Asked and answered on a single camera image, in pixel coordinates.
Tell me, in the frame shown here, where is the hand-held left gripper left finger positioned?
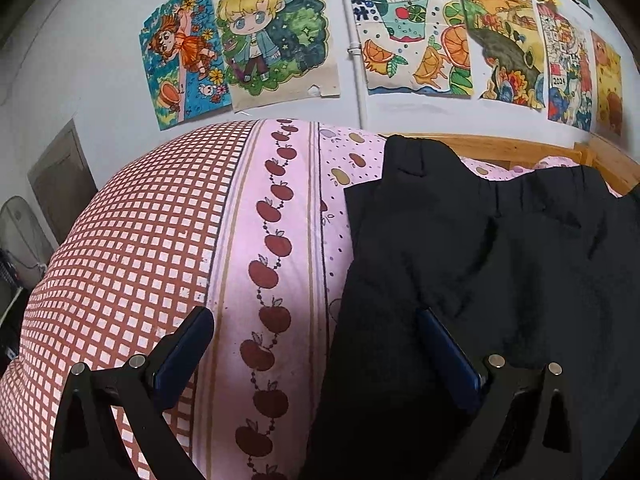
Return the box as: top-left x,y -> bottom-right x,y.
50,306 -> 216,480

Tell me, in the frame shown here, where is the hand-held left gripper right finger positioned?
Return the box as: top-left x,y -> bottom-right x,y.
415,307 -> 583,480

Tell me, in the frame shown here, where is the black jacket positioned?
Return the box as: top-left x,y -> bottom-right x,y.
300,134 -> 640,480

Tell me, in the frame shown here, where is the pink apple print bedsheet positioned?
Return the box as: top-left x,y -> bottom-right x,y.
0,117 -> 626,480

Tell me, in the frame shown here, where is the dark object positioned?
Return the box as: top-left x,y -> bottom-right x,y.
0,247 -> 22,361

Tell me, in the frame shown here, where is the white electric fan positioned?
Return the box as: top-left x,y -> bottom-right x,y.
0,196 -> 57,273

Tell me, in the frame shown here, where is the orange dress girl drawing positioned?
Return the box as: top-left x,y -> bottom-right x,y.
139,0 -> 234,132

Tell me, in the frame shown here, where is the red and white calendar drawing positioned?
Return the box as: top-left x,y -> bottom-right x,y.
531,0 -> 594,134

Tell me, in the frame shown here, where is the orange and yellow drawing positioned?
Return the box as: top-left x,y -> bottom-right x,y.
590,30 -> 624,137

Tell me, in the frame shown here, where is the dark river landscape drawing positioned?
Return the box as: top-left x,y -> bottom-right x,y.
452,0 -> 547,111

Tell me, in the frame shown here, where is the fruit juice drawing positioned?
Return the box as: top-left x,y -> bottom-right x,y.
346,0 -> 474,97

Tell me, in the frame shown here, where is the blond boy drawing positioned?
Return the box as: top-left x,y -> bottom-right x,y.
210,0 -> 342,112

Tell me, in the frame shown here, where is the grey wall panel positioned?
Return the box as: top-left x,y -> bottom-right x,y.
27,119 -> 99,221

